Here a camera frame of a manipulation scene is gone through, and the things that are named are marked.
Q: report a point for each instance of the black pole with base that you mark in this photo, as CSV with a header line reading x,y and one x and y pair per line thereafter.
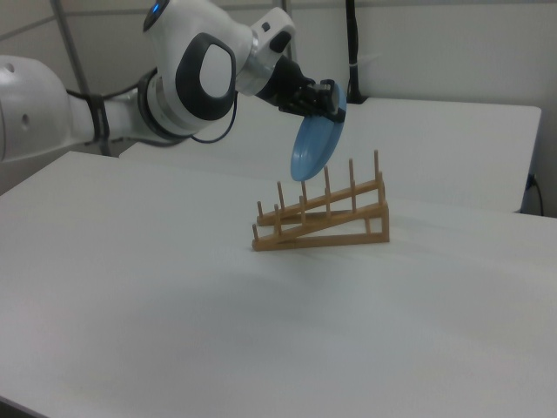
x,y
353,43

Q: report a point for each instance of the blue round plate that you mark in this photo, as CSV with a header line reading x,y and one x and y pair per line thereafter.
x,y
311,148

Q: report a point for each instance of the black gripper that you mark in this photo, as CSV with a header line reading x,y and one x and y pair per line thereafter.
x,y
287,85

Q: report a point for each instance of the wooden plate rack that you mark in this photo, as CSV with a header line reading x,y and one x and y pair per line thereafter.
x,y
322,217

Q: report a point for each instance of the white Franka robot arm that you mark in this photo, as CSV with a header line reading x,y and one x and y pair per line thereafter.
x,y
183,87

